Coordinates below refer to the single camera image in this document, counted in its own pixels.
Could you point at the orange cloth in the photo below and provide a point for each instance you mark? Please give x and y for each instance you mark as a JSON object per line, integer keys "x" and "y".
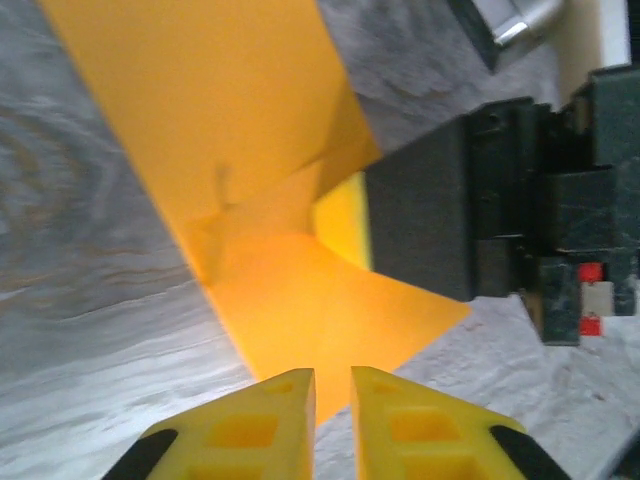
{"x": 225, "y": 125}

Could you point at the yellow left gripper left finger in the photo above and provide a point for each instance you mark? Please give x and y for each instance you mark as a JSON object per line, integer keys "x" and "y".
{"x": 240, "y": 435}

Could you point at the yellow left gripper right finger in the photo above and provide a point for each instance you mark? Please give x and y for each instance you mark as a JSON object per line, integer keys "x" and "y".
{"x": 425, "y": 435}

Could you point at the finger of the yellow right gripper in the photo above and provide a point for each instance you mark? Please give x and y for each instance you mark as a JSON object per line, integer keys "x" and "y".
{"x": 345, "y": 220}

